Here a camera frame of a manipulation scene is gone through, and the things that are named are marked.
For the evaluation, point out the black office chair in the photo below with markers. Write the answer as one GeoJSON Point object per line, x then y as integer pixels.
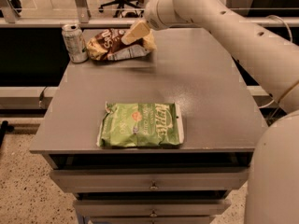
{"type": "Point", "coordinates": [120, 6]}

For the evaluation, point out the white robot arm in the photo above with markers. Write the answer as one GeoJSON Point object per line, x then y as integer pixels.
{"type": "Point", "coordinates": [273, 184]}

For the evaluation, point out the brown chip bag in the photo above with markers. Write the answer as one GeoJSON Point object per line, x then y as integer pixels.
{"type": "Point", "coordinates": [107, 46]}

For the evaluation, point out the grey drawer cabinet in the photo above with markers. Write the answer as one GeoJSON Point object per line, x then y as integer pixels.
{"type": "Point", "coordinates": [221, 121]}

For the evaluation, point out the lower grey drawer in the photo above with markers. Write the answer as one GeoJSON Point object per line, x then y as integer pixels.
{"type": "Point", "coordinates": [151, 208]}

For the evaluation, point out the top grey drawer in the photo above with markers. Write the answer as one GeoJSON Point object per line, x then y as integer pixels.
{"type": "Point", "coordinates": [84, 181]}

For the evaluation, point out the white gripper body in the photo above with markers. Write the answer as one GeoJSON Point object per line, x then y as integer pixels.
{"type": "Point", "coordinates": [152, 13]}

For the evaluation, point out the metal glass railing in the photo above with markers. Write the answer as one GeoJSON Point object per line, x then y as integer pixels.
{"type": "Point", "coordinates": [55, 13]}

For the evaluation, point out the silver 7up can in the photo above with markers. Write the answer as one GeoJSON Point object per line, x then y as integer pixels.
{"type": "Point", "coordinates": [75, 43]}

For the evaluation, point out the green kettle chip bag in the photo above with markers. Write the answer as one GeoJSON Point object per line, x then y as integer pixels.
{"type": "Point", "coordinates": [141, 125]}

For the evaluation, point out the grey drawer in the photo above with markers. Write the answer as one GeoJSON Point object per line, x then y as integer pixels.
{"type": "Point", "coordinates": [151, 208]}
{"type": "Point", "coordinates": [84, 181]}

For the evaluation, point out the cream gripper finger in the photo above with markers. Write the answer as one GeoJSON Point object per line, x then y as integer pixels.
{"type": "Point", "coordinates": [138, 30]}

